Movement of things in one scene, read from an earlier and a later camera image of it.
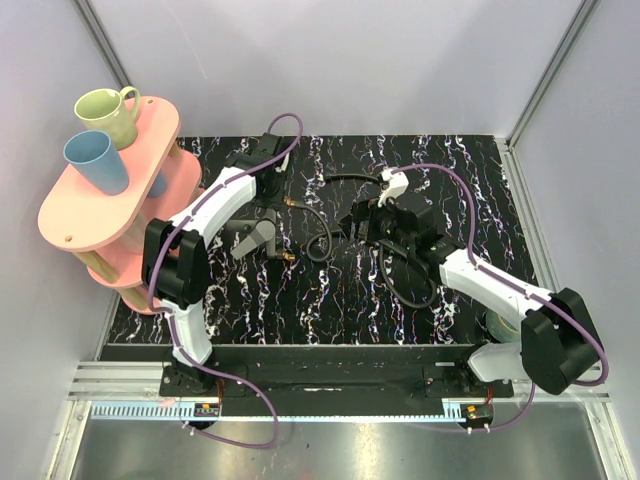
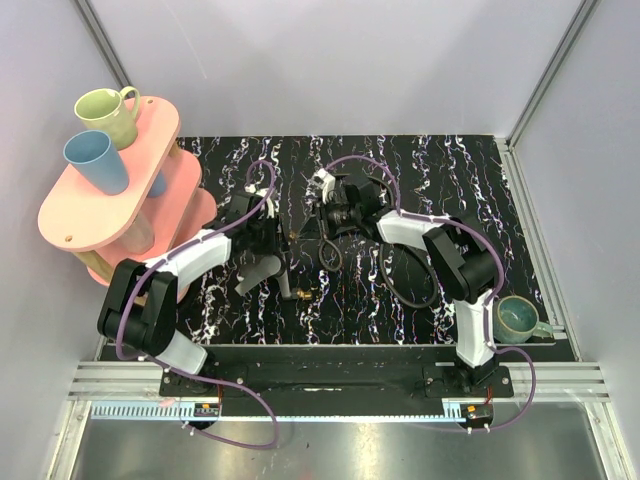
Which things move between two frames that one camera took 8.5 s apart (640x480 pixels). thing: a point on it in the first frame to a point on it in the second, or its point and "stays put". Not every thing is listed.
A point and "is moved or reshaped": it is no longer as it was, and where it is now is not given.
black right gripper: x=366 y=210 to x=331 y=229
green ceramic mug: x=106 y=110 stays put
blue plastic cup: x=93 y=153 stays put
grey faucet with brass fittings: x=261 y=230 is moved or reshaped
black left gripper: x=270 y=220 to x=279 y=232
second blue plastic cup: x=159 y=185 stays put
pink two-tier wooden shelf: x=105 y=231 stays put
